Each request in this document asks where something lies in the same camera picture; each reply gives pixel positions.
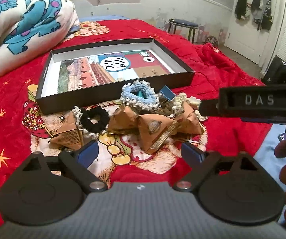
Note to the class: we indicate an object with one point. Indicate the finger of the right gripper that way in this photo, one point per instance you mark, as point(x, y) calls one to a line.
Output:
point(209, 108)

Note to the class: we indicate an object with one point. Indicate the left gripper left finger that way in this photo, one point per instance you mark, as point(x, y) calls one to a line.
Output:
point(74, 165)

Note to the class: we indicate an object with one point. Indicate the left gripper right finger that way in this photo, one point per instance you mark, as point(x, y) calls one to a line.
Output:
point(202, 166)

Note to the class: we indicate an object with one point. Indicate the brown triangular snack packet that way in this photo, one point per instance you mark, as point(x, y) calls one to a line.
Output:
point(154, 129)
point(124, 120)
point(188, 121)
point(68, 135)

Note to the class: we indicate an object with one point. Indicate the cream crochet scrunchie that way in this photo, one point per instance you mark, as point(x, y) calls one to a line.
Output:
point(193, 102)

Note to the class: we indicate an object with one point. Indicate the black lace scrunchie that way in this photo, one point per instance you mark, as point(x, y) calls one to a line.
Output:
point(91, 122)

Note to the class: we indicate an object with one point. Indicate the blue crochet scrunchie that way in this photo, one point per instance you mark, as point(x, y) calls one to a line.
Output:
point(129, 95)

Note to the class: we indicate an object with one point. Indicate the brown crochet scrunchie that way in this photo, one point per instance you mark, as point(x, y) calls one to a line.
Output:
point(165, 108)

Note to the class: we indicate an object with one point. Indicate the blue binder clip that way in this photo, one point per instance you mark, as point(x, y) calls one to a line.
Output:
point(167, 93)

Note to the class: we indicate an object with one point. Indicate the patterned ball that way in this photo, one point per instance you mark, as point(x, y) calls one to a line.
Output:
point(212, 40)

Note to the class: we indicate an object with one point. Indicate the red plush bed blanket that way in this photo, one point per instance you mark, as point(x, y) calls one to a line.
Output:
point(24, 129)

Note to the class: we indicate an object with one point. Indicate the white door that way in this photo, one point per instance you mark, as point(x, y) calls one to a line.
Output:
point(245, 38)

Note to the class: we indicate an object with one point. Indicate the black shallow box tray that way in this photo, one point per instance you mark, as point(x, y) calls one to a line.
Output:
point(50, 101)

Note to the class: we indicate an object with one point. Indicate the blue round stool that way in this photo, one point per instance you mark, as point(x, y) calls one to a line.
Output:
point(191, 26)

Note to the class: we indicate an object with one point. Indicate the dark clothes hanging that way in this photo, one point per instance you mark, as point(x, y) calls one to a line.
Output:
point(260, 9)

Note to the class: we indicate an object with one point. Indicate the monster cartoon white comforter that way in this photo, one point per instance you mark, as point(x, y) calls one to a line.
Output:
point(29, 28)

